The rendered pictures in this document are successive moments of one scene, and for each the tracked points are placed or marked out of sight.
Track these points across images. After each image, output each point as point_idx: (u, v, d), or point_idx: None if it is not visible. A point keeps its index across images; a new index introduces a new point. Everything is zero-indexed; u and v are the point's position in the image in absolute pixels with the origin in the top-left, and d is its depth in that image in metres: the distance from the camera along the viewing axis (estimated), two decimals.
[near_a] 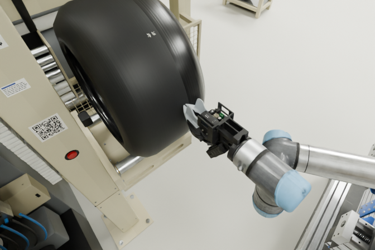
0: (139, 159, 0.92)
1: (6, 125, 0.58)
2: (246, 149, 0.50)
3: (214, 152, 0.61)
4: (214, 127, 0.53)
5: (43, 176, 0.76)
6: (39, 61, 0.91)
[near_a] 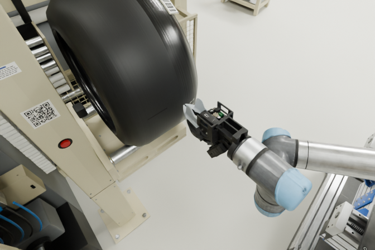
0: None
1: None
2: (246, 148, 0.50)
3: (215, 152, 0.60)
4: (214, 126, 0.53)
5: (36, 164, 0.76)
6: (34, 51, 0.92)
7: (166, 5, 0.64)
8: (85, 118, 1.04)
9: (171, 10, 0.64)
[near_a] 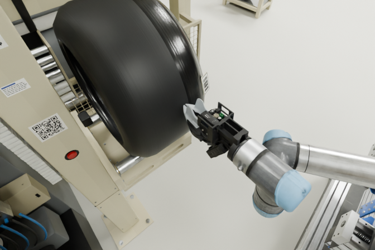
0: None
1: (6, 125, 0.58)
2: (246, 149, 0.50)
3: (214, 152, 0.61)
4: (214, 127, 0.53)
5: (43, 176, 0.76)
6: (39, 61, 0.91)
7: (203, 86, 0.70)
8: None
9: (205, 90, 0.71)
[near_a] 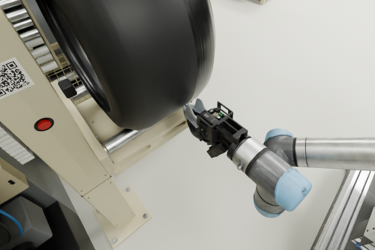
0: None
1: None
2: (246, 148, 0.50)
3: (214, 152, 0.60)
4: (213, 126, 0.53)
5: (6, 152, 0.59)
6: (9, 14, 0.74)
7: None
8: (75, 99, 0.86)
9: None
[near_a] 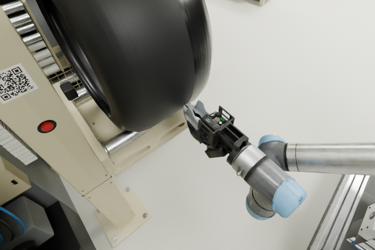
0: None
1: None
2: (246, 156, 0.51)
3: (213, 154, 0.62)
4: (215, 133, 0.53)
5: (10, 153, 0.61)
6: (13, 19, 0.76)
7: None
8: None
9: None
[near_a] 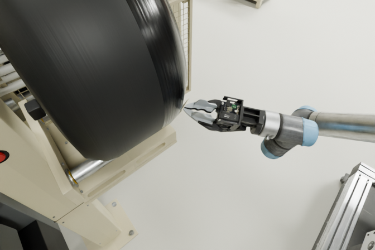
0: (105, 165, 0.71)
1: None
2: (270, 124, 0.61)
3: (230, 130, 0.69)
4: (240, 123, 0.59)
5: None
6: None
7: (180, 111, 0.64)
8: (43, 117, 0.79)
9: None
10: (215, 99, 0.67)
